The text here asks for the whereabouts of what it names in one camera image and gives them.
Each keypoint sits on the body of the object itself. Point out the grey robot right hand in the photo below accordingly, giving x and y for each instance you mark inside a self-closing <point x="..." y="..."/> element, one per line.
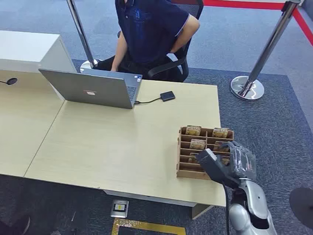
<point x="242" y="162"/>

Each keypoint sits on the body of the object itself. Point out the person's right hand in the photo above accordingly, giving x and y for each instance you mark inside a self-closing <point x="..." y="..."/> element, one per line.
<point x="114" y="69"/>

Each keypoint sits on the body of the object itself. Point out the person's left forearm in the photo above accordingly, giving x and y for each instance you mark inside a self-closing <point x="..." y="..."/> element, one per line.
<point x="187" y="34"/>

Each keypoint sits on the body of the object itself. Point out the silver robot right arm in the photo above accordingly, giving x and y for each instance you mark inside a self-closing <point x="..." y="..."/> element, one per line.
<point x="254" y="201"/>

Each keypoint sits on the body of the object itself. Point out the person's right forearm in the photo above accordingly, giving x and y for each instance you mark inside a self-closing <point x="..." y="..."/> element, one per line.
<point x="121" y="55"/>

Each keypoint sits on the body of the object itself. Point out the person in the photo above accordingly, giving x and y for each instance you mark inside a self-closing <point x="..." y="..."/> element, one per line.
<point x="148" y="32"/>

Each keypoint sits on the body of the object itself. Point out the wooden card organizer tray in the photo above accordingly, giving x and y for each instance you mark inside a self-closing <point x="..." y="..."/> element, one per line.
<point x="185" y="168"/>

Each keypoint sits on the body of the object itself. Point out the grey laptop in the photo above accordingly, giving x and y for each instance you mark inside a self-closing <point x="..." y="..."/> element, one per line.
<point x="97" y="90"/>

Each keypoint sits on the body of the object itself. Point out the black office chair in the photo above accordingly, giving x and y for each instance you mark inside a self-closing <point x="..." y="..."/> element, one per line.
<point x="168" y="66"/>

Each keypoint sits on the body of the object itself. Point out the black external drive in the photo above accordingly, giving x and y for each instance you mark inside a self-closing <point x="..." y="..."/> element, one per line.
<point x="167" y="96"/>

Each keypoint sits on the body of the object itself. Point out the black round disc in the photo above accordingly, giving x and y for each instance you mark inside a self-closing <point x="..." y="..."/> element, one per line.
<point x="303" y="206"/>

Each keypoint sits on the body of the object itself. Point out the white cabinet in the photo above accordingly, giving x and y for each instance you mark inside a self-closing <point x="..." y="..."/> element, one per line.
<point x="26" y="48"/>

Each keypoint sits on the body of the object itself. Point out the black round desk grommet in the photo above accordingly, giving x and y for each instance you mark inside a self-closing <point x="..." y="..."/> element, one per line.
<point x="11" y="81"/>

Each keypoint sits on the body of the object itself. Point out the silver floor socket box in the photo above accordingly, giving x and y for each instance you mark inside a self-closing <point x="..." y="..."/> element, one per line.
<point x="119" y="208"/>

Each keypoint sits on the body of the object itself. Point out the yellow floor tape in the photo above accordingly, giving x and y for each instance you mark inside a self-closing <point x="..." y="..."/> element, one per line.
<point x="146" y="226"/>

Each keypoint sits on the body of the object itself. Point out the red barrier belt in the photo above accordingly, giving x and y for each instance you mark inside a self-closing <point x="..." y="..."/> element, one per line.
<point x="304" y="27"/>
<point x="244" y="4"/>

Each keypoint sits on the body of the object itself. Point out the dark shoe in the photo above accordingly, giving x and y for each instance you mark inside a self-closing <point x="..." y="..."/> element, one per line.
<point x="16" y="225"/>

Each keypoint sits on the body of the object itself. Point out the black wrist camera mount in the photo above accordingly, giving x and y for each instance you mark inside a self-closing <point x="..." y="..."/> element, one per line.
<point x="213" y="168"/>

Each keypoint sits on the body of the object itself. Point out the chrome stanchion post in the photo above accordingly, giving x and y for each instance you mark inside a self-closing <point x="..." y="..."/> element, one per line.
<point x="266" y="48"/>
<point x="81" y="32"/>

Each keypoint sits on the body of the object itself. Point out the white desk frame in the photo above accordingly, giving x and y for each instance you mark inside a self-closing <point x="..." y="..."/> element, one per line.
<point x="151" y="198"/>

